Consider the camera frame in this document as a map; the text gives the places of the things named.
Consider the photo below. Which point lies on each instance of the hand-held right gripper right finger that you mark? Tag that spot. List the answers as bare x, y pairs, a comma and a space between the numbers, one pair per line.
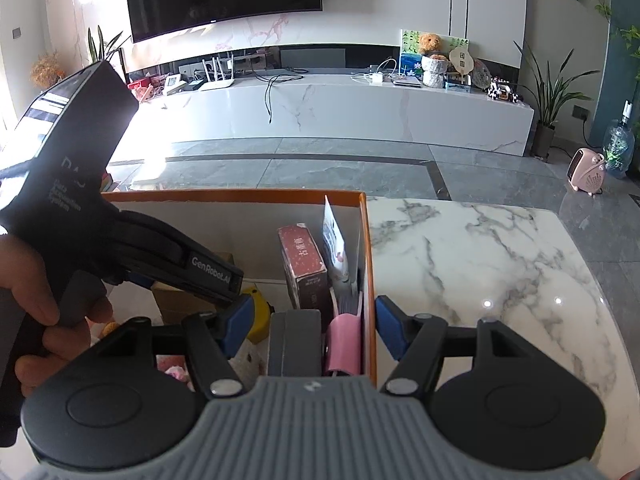
391, 327

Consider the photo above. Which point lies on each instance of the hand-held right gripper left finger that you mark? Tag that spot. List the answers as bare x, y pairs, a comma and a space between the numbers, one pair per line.
235, 330

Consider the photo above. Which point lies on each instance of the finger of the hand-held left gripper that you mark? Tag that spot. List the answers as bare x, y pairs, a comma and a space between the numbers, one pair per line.
142, 280

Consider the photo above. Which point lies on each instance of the yellow toy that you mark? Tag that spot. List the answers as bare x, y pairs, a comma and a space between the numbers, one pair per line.
260, 315

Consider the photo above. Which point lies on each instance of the white bunny plush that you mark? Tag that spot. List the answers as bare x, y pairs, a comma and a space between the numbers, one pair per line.
250, 365

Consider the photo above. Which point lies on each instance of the small brown cardboard box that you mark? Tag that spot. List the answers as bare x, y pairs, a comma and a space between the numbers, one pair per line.
175, 302

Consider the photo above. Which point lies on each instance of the pink pouch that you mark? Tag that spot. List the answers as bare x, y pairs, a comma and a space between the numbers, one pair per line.
345, 340

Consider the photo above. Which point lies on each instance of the dark grey textured box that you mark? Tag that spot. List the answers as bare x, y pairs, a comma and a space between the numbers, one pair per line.
295, 340

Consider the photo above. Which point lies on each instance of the dark maroon box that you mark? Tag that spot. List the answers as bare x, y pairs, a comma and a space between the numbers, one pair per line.
300, 255

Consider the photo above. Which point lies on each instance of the orange cardboard box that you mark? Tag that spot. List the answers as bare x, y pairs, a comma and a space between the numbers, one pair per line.
225, 212

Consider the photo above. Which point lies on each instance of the person's left hand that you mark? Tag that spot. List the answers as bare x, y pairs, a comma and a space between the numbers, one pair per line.
30, 280

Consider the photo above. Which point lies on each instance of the dried flower bunch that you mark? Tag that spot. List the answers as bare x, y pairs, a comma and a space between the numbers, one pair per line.
47, 71

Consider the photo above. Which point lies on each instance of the red boxes clutter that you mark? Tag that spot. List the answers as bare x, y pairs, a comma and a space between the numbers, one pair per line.
145, 87

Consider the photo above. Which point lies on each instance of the white display device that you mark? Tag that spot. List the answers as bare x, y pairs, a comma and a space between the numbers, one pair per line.
175, 85

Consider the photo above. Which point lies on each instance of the white router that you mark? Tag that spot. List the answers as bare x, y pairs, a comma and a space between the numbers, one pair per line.
217, 82

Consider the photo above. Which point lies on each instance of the white marble television cabinet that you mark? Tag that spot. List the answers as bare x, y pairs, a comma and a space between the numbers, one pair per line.
350, 110

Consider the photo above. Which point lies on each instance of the grey tablet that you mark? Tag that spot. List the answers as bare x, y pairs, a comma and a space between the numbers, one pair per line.
406, 83

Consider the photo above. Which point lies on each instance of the pink heater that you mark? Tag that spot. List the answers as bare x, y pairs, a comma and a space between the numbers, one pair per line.
586, 172

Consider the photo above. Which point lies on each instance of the teddy bear in pot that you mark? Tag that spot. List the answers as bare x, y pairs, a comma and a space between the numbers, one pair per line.
434, 72

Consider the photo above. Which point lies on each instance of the black and white cow figurine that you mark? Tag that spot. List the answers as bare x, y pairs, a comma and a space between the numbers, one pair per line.
502, 91

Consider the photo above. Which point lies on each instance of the blue and green painting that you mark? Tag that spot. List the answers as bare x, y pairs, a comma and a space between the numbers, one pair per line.
410, 60

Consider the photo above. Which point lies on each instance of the round patterned plate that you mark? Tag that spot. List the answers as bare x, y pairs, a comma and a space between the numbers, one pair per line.
482, 74

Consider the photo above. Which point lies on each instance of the long-leaved potted plant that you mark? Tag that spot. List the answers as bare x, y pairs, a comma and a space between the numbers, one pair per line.
547, 105

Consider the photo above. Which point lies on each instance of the wooden fan-shaped ornament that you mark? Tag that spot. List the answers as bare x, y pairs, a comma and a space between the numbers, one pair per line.
461, 60

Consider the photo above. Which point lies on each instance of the brown teddy bear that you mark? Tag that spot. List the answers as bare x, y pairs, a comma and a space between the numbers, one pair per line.
431, 44

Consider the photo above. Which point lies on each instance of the clear water jug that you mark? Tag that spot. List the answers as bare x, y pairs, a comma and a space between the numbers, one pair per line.
619, 147

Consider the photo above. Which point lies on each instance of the green trailing vine plant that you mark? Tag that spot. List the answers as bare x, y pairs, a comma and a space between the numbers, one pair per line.
631, 45

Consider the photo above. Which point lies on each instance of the black wall socket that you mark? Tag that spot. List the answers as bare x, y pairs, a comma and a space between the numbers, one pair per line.
581, 112

